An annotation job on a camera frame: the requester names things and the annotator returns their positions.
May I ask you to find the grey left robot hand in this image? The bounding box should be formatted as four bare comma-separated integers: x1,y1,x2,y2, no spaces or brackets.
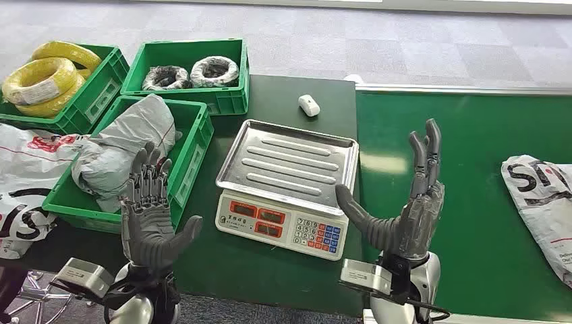
119,141,204,270

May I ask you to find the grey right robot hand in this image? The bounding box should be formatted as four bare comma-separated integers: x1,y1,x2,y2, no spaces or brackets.
335,117,446,263

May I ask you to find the white mailer with black letters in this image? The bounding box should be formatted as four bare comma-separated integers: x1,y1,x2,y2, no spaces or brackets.
500,155,572,290

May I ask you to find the green conveyor belt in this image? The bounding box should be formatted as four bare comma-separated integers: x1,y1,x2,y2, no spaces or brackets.
354,83,572,324

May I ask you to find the grey plastic mailer package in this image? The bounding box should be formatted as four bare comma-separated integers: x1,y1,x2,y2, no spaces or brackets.
71,93,183,214

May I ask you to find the green crate with label slot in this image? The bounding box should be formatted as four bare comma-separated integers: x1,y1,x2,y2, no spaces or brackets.
0,43,131,136
120,38,250,117
42,94,215,235

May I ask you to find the metal chair base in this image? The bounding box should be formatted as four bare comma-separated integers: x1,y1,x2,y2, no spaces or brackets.
7,270,97,324

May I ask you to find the white mailer with red print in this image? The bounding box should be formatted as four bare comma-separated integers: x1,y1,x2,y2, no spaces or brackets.
0,122,91,261

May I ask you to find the white scale with steel tray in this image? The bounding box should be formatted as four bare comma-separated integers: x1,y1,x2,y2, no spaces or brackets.
214,119,360,262

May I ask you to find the small white scanner device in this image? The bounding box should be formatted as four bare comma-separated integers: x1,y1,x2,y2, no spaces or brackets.
297,94,321,118

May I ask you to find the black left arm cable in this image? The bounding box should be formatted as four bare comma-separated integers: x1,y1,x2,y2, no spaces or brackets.
48,271,181,324

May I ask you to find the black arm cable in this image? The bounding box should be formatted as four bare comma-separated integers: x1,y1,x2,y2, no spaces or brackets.
48,271,181,324
393,296,452,324

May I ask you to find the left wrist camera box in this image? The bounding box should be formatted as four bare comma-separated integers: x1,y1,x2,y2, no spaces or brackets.
55,257,115,299

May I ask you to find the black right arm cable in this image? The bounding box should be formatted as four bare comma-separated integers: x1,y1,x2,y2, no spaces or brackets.
393,296,452,324

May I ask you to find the black wire coil in wrap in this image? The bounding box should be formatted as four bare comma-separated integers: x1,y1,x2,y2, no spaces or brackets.
141,65,192,92
190,55,240,89

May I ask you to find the yellow wire coil with label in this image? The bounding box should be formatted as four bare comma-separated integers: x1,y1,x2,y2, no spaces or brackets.
1,57,80,107

